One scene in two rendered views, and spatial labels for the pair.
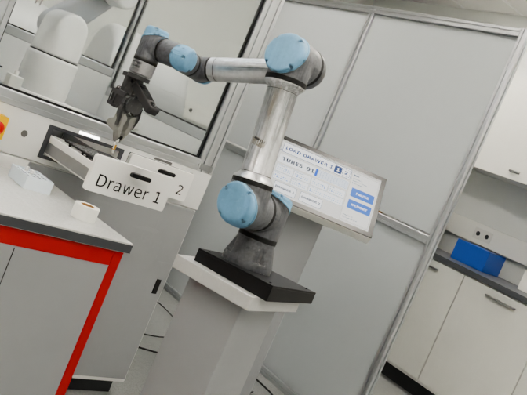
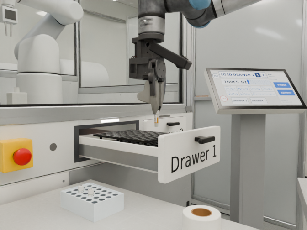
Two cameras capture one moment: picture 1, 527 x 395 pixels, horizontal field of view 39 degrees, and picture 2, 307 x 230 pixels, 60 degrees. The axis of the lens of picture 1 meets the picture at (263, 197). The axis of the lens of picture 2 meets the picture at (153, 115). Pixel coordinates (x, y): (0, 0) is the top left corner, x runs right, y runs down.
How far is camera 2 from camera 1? 166 cm
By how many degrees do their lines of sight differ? 7
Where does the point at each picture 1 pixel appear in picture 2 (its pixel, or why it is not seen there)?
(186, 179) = (182, 122)
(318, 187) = (256, 91)
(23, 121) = (47, 135)
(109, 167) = (176, 144)
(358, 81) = (203, 34)
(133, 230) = not seen: hidden behind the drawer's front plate
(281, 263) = (251, 149)
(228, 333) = not seen: outside the picture
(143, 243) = (172, 183)
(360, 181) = (273, 76)
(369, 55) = not seen: hidden behind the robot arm
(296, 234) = (252, 127)
